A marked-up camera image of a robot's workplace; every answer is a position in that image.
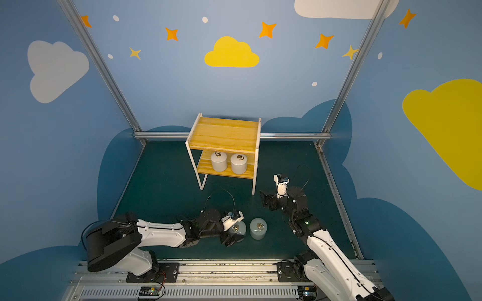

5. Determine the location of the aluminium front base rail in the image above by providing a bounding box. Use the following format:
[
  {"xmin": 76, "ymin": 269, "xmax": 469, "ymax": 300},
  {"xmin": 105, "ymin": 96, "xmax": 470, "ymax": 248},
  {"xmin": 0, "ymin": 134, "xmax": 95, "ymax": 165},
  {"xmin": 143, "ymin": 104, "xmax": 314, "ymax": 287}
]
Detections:
[{"xmin": 59, "ymin": 258, "xmax": 385, "ymax": 301}]

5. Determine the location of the horizontal aluminium back rail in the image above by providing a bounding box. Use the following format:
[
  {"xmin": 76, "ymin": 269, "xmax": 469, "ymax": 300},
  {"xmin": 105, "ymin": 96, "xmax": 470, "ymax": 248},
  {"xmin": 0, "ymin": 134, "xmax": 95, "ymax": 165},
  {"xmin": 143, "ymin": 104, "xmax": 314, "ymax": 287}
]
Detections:
[{"xmin": 133, "ymin": 131, "xmax": 332, "ymax": 141}]

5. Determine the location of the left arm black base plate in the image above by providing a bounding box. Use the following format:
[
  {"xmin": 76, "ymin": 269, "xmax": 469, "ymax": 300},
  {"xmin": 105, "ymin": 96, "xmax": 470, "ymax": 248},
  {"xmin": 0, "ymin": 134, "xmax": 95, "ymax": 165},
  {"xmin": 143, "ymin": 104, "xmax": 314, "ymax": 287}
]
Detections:
[{"xmin": 126, "ymin": 262, "xmax": 180, "ymax": 284}]

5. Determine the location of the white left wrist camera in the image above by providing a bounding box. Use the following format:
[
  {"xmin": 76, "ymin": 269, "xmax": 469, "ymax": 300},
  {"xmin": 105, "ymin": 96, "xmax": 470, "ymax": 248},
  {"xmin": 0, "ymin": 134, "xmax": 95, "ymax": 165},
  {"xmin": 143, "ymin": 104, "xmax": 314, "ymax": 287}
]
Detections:
[{"xmin": 221, "ymin": 209, "xmax": 244, "ymax": 232}]

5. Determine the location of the right aluminium corner post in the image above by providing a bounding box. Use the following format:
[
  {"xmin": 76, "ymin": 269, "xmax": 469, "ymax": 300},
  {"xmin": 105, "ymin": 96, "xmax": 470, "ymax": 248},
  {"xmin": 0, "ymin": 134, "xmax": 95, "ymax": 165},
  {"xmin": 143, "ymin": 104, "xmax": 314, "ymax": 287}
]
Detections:
[{"xmin": 316, "ymin": 0, "xmax": 392, "ymax": 149}]

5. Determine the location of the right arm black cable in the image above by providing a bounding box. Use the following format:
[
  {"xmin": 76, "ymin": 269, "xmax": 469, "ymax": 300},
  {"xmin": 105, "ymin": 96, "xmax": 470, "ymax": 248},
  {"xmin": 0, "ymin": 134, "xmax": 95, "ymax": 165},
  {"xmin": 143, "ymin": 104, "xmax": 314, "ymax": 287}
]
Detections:
[{"xmin": 289, "ymin": 164, "xmax": 314, "ymax": 191}]

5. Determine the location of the green circuit board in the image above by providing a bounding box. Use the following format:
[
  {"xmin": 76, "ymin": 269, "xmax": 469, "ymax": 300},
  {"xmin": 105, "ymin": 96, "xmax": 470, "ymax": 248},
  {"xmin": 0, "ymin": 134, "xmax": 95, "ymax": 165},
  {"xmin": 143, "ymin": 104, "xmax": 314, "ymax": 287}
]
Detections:
[
  {"xmin": 138, "ymin": 286, "xmax": 165, "ymax": 300},
  {"xmin": 297, "ymin": 285, "xmax": 317, "ymax": 301}
]

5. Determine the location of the aluminium corner post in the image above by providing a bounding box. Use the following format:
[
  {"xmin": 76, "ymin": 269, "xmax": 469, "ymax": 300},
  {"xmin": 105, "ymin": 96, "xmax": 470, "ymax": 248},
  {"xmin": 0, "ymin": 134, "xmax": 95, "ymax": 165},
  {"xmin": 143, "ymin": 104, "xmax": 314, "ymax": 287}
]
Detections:
[
  {"xmin": 57, "ymin": 0, "xmax": 142, "ymax": 132},
  {"xmin": 316, "ymin": 0, "xmax": 392, "ymax": 149}
]

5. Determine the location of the left aluminium corner post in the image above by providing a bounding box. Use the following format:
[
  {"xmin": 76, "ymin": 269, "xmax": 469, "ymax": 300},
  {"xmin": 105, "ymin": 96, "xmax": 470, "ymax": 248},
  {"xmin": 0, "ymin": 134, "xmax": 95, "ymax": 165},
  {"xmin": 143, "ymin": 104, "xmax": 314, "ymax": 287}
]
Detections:
[{"xmin": 57, "ymin": 0, "xmax": 142, "ymax": 132}]

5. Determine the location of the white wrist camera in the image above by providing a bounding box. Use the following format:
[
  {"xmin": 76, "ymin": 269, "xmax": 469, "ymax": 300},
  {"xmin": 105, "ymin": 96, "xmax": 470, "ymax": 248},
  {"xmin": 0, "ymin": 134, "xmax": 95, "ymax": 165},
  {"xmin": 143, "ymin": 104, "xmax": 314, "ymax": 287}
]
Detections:
[
  {"xmin": 274, "ymin": 174, "xmax": 290, "ymax": 199},
  {"xmin": 221, "ymin": 209, "xmax": 244, "ymax": 232}
]

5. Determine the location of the white metal wooden shelf rack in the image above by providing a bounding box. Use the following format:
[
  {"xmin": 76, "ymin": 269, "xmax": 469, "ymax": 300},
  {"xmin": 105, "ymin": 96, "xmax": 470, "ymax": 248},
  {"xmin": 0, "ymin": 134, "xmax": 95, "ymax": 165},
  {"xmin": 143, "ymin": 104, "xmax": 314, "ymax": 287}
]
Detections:
[{"xmin": 185, "ymin": 113, "xmax": 262, "ymax": 194}]

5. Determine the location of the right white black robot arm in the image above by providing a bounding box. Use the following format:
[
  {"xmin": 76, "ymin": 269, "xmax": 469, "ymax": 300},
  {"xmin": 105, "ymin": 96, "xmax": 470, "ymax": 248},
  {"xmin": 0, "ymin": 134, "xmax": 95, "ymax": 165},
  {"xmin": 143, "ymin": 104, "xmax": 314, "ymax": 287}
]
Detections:
[{"xmin": 260, "ymin": 187, "xmax": 394, "ymax": 300}]

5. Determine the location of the right green circuit board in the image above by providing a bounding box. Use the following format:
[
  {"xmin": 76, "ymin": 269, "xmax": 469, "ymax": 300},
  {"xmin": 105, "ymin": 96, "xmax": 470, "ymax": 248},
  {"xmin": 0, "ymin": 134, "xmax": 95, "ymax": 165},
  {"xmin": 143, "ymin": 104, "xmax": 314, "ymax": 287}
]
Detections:
[{"xmin": 297, "ymin": 285, "xmax": 317, "ymax": 301}]

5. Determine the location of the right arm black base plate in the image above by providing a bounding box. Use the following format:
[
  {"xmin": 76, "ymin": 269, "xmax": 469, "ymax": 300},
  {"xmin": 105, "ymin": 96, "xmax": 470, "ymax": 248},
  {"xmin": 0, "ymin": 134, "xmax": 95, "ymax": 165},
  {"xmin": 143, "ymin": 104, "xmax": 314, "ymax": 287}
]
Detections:
[{"xmin": 276, "ymin": 260, "xmax": 310, "ymax": 282}]

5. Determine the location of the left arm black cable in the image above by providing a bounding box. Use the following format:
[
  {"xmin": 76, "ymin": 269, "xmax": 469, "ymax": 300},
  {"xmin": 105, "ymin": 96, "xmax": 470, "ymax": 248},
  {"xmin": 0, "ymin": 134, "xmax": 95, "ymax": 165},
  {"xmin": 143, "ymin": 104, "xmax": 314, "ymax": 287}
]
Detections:
[{"xmin": 202, "ymin": 187, "xmax": 237, "ymax": 215}]

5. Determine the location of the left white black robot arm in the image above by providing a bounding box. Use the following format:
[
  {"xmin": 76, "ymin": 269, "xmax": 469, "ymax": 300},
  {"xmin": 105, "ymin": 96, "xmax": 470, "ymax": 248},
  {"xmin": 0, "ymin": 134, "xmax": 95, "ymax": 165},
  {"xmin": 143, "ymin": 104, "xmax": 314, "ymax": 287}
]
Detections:
[{"xmin": 86, "ymin": 208, "xmax": 244, "ymax": 282}]

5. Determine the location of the white tea canister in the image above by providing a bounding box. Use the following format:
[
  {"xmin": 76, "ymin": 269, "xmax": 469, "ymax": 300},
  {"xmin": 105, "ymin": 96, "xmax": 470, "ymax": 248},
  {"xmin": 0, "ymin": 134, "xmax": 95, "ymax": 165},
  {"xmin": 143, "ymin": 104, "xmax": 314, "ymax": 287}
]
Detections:
[
  {"xmin": 210, "ymin": 151, "xmax": 228, "ymax": 172},
  {"xmin": 230, "ymin": 154, "xmax": 247, "ymax": 174}
]

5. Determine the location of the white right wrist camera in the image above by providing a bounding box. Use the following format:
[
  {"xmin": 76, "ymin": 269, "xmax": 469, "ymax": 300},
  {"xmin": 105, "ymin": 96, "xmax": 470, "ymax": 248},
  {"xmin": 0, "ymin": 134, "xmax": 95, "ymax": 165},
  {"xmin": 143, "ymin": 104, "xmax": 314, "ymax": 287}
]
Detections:
[{"xmin": 274, "ymin": 174, "xmax": 290, "ymax": 199}]

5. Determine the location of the left green circuit board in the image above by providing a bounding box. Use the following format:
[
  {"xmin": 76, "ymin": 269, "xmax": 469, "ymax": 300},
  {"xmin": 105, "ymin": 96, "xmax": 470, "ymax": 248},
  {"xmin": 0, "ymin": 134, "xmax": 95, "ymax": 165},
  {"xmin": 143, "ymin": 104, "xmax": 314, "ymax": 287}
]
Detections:
[{"xmin": 138, "ymin": 286, "xmax": 165, "ymax": 300}]

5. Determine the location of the teal tea canister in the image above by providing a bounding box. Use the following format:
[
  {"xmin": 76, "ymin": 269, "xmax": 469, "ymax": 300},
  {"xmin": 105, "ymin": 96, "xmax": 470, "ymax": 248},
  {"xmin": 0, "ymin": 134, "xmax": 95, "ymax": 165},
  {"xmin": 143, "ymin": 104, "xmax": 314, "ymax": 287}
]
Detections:
[
  {"xmin": 228, "ymin": 221, "xmax": 246, "ymax": 243},
  {"xmin": 249, "ymin": 218, "xmax": 267, "ymax": 240}
]

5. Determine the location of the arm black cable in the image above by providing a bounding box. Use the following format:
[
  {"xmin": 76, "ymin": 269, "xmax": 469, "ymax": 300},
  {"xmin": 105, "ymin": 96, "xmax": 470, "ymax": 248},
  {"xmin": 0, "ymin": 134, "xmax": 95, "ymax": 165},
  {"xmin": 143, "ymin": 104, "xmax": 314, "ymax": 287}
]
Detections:
[
  {"xmin": 202, "ymin": 187, "xmax": 237, "ymax": 215},
  {"xmin": 289, "ymin": 164, "xmax": 314, "ymax": 191}
]

